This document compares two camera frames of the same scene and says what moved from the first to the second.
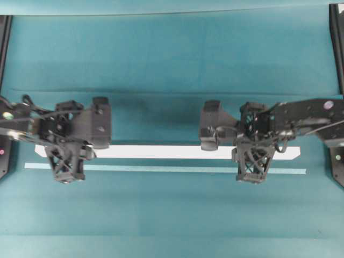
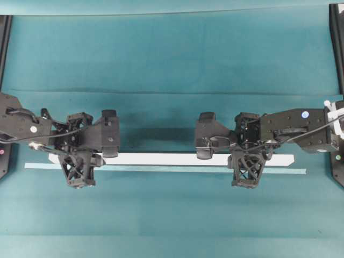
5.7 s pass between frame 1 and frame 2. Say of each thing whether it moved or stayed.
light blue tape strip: stayed
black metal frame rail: stayed
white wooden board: moved
